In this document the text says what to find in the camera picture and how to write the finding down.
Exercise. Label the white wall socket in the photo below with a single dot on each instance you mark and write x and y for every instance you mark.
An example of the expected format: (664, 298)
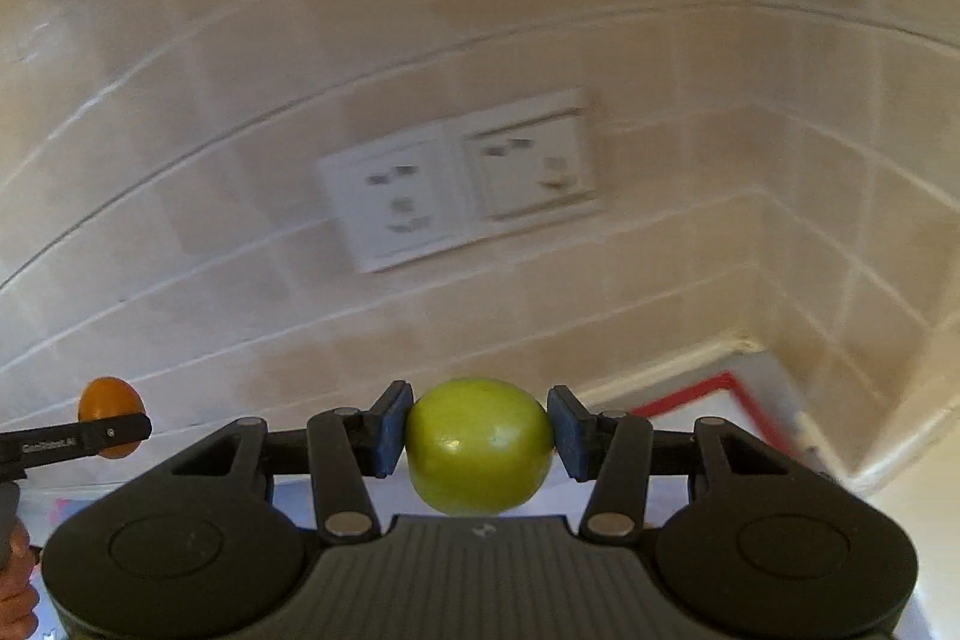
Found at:
(454, 182)

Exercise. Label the bright green apple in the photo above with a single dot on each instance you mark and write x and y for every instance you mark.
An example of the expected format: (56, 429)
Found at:
(477, 446)

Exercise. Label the red white box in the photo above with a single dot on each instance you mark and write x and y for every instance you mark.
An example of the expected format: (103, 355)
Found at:
(769, 411)

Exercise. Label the mandarin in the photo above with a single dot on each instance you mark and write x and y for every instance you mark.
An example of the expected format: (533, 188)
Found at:
(106, 397)

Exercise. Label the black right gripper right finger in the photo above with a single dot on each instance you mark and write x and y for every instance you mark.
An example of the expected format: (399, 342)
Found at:
(716, 534)

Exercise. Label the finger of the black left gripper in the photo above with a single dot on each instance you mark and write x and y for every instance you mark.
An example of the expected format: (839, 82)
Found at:
(65, 442)

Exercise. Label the person's left hand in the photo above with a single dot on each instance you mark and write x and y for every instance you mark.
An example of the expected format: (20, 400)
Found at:
(18, 598)

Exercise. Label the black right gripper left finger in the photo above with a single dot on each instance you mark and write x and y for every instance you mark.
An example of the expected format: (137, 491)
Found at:
(176, 575)

